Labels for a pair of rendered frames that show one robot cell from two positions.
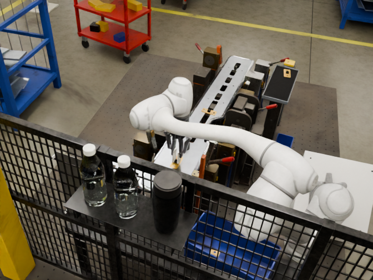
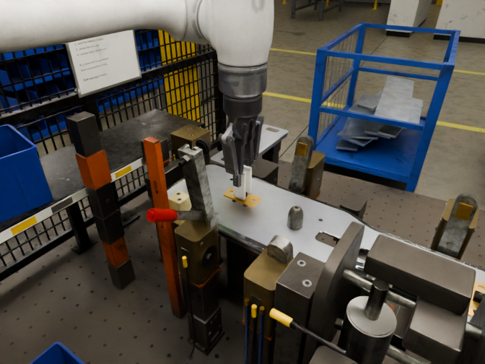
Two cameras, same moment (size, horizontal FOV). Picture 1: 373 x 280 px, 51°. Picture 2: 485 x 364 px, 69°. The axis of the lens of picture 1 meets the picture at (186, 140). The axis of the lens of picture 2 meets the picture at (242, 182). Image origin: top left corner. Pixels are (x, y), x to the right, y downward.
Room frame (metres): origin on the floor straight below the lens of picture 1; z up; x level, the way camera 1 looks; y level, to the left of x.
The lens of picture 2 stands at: (1.50, -0.59, 1.49)
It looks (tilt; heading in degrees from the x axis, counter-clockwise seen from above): 33 degrees down; 105
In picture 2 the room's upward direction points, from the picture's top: straight up
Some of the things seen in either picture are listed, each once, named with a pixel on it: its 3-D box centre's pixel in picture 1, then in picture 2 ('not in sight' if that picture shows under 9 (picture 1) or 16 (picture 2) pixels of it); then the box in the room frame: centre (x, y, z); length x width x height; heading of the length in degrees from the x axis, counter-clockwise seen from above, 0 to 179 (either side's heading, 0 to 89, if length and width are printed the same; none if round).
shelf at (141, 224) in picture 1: (132, 199); not in sight; (0.70, 0.14, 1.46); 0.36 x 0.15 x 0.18; 71
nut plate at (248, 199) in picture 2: (176, 161); (242, 195); (1.33, 0.04, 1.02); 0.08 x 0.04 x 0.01; 161
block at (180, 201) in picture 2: (193, 199); (186, 260); (1.22, -0.06, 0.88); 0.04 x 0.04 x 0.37; 71
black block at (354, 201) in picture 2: (159, 151); (346, 243); (1.58, 0.15, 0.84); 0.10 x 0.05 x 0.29; 71
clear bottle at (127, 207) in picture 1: (125, 186); not in sight; (0.69, 0.15, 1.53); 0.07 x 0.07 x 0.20
